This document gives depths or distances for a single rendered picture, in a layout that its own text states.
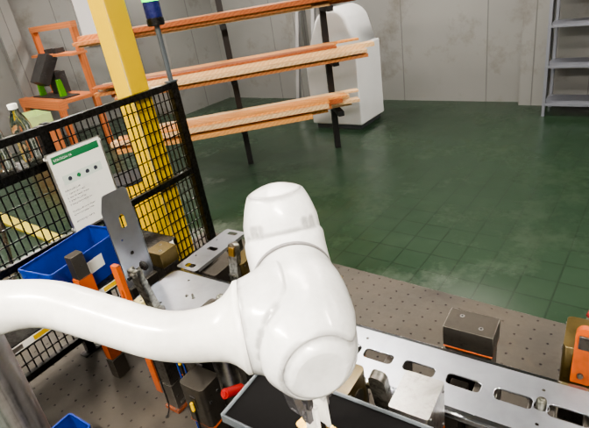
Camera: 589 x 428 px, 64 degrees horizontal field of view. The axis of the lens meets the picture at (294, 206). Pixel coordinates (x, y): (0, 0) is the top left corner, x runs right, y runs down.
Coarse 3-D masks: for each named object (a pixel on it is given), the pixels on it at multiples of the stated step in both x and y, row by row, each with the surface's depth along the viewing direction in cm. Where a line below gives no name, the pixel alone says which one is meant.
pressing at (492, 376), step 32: (160, 288) 158; (192, 288) 155; (224, 288) 152; (384, 352) 116; (416, 352) 114; (448, 352) 113; (448, 384) 104; (480, 384) 103; (512, 384) 102; (544, 384) 101; (448, 416) 98; (480, 416) 96; (512, 416) 95; (544, 416) 94
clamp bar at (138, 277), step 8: (144, 264) 130; (128, 272) 129; (136, 272) 127; (128, 280) 128; (136, 280) 129; (144, 280) 130; (144, 288) 130; (144, 296) 133; (152, 296) 133; (152, 304) 134
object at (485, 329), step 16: (448, 320) 118; (464, 320) 118; (480, 320) 117; (496, 320) 116; (448, 336) 117; (464, 336) 115; (480, 336) 112; (496, 336) 114; (464, 352) 118; (480, 352) 114; (496, 352) 120
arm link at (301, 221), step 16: (256, 192) 61; (272, 192) 59; (288, 192) 59; (304, 192) 60; (256, 208) 58; (272, 208) 58; (288, 208) 58; (304, 208) 59; (256, 224) 58; (272, 224) 57; (288, 224) 58; (304, 224) 59; (256, 240) 59; (272, 240) 57; (288, 240) 56; (304, 240) 57; (320, 240) 59; (256, 256) 57
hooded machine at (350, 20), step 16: (336, 16) 569; (352, 16) 575; (320, 32) 592; (336, 32) 579; (352, 32) 572; (368, 32) 601; (368, 48) 594; (352, 64) 580; (368, 64) 600; (320, 80) 617; (336, 80) 603; (352, 80) 589; (368, 80) 606; (352, 96) 599; (368, 96) 612; (352, 112) 610; (368, 112) 618; (352, 128) 625
